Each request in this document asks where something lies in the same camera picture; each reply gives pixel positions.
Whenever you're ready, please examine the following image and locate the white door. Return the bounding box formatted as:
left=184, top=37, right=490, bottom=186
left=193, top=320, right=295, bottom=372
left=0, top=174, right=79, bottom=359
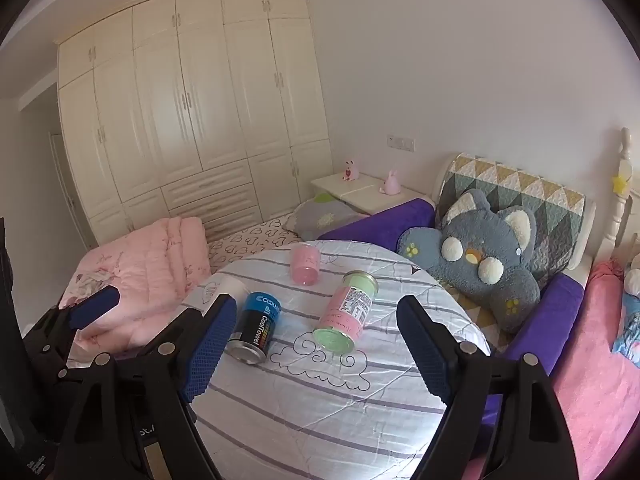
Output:
left=48, top=131, right=88, bottom=251

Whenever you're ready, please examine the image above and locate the heart print bed sheet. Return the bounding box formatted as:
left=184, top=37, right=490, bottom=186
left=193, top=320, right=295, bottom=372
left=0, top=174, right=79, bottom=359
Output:
left=207, top=212, right=301, bottom=276

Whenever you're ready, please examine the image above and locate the white nightstand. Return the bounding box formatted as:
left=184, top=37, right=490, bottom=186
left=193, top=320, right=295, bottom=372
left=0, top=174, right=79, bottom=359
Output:
left=310, top=174, right=433, bottom=216

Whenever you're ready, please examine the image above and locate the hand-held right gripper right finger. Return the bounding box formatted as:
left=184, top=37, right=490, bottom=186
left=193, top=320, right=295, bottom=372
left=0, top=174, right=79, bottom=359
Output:
left=396, top=295, right=583, bottom=480

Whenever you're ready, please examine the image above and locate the patchwork triangle pillow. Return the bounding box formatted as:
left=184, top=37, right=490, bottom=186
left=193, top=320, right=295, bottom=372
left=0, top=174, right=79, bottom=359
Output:
left=435, top=154, right=586, bottom=281

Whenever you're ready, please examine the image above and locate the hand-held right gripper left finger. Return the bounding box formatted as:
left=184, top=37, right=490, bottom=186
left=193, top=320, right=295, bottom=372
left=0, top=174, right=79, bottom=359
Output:
left=54, top=294, right=238, bottom=480

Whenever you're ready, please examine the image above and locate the pink fleece blanket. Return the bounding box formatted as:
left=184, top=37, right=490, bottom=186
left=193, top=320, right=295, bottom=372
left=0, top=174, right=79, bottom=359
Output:
left=550, top=260, right=640, bottom=480

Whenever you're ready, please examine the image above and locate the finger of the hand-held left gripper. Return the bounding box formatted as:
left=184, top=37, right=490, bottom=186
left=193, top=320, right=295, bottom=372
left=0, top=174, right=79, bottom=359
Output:
left=22, top=285, right=121, bottom=382

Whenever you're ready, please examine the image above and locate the green canister with pink label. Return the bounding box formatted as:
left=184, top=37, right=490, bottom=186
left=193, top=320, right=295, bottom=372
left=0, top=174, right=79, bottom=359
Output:
left=312, top=270, right=379, bottom=352

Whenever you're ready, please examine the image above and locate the grey pillow with green dots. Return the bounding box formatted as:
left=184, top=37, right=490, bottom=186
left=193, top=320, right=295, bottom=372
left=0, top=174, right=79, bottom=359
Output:
left=287, top=194, right=368, bottom=241

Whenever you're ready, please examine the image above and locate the white bed post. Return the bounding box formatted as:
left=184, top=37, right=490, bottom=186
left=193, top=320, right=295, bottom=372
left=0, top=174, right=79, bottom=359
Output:
left=597, top=127, right=640, bottom=261

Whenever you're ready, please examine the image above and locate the purple bed bumper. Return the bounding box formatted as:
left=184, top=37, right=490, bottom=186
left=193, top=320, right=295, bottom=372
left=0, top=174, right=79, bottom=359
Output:
left=317, top=197, right=587, bottom=411

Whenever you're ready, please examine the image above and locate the white paper cup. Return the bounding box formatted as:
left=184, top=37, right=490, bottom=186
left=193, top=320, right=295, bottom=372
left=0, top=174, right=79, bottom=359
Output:
left=182, top=275, right=251, bottom=317

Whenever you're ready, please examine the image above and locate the blue and black can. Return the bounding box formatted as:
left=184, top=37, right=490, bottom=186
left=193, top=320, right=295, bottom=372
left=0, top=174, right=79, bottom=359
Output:
left=225, top=291, right=282, bottom=365

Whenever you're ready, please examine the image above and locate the cream wardrobe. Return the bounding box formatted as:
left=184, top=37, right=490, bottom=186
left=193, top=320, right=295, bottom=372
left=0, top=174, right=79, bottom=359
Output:
left=56, top=0, right=335, bottom=248

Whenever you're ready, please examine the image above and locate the pink cup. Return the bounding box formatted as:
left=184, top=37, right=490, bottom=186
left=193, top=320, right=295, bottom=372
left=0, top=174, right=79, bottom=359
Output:
left=291, top=242, right=321, bottom=287

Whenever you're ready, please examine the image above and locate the blue and white stuffed toy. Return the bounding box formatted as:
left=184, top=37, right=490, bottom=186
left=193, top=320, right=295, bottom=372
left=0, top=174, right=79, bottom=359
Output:
left=612, top=255, right=640, bottom=356

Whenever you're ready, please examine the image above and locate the grey cat plush cushion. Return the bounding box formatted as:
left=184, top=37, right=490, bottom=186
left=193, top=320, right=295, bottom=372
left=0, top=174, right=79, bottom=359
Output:
left=397, top=189, right=543, bottom=333

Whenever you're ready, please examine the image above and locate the pink quilt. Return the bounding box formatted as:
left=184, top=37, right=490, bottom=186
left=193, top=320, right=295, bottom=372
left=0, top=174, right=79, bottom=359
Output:
left=59, top=217, right=213, bottom=367

